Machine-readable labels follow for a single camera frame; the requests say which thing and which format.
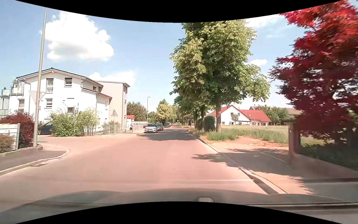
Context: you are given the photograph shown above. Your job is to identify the row of green trees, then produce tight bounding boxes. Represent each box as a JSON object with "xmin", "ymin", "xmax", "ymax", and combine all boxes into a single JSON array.
[{"xmin": 174, "ymin": 96, "xmax": 217, "ymax": 132}]

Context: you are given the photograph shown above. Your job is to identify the distant green trees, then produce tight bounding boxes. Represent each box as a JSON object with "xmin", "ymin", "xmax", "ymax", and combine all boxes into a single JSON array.
[{"xmin": 127, "ymin": 99, "xmax": 179, "ymax": 124}]

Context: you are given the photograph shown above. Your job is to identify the tall green tree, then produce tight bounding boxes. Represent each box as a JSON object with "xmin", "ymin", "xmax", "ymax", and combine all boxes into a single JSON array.
[{"xmin": 170, "ymin": 19, "xmax": 271, "ymax": 133}]

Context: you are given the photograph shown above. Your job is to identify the white house with red roof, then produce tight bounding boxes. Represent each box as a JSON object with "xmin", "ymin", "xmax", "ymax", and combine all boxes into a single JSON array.
[{"xmin": 206, "ymin": 105, "xmax": 273, "ymax": 126}]

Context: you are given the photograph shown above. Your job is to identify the beige multi-storey building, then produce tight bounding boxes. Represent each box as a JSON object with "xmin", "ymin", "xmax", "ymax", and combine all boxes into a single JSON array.
[{"xmin": 96, "ymin": 80, "xmax": 130, "ymax": 131}]

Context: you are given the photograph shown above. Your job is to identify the grey asphalt road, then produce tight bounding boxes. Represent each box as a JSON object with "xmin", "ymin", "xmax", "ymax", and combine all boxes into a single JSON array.
[{"xmin": 0, "ymin": 124, "xmax": 268, "ymax": 215}]

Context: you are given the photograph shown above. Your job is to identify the triangular road sign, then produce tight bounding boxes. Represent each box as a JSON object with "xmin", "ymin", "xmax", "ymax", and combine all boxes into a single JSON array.
[{"xmin": 111, "ymin": 109, "xmax": 119, "ymax": 134}]

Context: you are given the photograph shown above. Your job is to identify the grass field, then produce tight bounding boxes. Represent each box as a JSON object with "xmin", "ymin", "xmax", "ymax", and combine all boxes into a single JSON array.
[{"xmin": 191, "ymin": 125, "xmax": 325, "ymax": 147}]

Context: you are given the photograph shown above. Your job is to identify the car's own bonnet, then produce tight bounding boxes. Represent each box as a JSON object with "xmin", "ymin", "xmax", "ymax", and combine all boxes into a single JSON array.
[{"xmin": 0, "ymin": 187, "xmax": 358, "ymax": 224}]

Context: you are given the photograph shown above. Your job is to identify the trees behind houses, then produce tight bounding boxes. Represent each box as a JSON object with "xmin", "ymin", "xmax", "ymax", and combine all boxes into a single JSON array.
[{"xmin": 255, "ymin": 105, "xmax": 293, "ymax": 125}]

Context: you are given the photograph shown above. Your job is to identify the pale pavement with kerb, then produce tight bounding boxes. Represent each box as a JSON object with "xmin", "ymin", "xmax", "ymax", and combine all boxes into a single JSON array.
[{"xmin": 187, "ymin": 126, "xmax": 358, "ymax": 203}]

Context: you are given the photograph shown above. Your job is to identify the green bushes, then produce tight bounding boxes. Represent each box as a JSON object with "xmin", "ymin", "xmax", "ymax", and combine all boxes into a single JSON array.
[{"xmin": 49, "ymin": 107, "xmax": 100, "ymax": 137}]

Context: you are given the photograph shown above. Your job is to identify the white multi-storey house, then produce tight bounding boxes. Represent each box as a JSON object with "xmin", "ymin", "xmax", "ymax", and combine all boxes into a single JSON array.
[{"xmin": 0, "ymin": 67, "xmax": 112, "ymax": 133}]

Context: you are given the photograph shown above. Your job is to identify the dark blue parked car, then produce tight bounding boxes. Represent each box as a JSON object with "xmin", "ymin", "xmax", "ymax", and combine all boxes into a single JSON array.
[{"xmin": 37, "ymin": 122, "xmax": 54, "ymax": 135}]

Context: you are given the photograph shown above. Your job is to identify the red-leaved bush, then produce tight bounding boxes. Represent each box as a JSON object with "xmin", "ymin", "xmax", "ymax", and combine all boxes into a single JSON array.
[{"xmin": 0, "ymin": 111, "xmax": 35, "ymax": 149}]

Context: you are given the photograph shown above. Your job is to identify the red-leaved tree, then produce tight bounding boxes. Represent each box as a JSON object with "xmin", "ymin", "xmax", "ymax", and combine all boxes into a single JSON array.
[{"xmin": 268, "ymin": 0, "xmax": 358, "ymax": 147}]

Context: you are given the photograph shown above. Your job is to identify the dark green hedge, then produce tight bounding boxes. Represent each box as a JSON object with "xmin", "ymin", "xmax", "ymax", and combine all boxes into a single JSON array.
[{"xmin": 300, "ymin": 144, "xmax": 358, "ymax": 175}]

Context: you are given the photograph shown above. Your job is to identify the grey pavement with kerb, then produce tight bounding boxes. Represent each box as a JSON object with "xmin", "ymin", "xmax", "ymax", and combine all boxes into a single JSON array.
[{"xmin": 0, "ymin": 128, "xmax": 145, "ymax": 180}]

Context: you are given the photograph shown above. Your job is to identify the wire mesh fence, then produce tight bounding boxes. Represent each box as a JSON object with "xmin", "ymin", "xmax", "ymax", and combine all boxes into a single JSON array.
[{"xmin": 86, "ymin": 123, "xmax": 127, "ymax": 135}]

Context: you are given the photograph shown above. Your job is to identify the brown fence post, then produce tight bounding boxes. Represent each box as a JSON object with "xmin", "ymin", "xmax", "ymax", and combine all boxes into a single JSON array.
[{"xmin": 285, "ymin": 122, "xmax": 301, "ymax": 165}]

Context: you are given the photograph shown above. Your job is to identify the tall grey lamp post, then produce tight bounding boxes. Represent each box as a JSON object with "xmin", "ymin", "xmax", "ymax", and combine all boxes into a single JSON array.
[{"xmin": 32, "ymin": 8, "xmax": 48, "ymax": 147}]

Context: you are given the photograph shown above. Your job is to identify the triangular sign on post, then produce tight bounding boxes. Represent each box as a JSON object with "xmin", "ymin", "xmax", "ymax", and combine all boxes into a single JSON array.
[{"xmin": 28, "ymin": 90, "xmax": 46, "ymax": 111}]

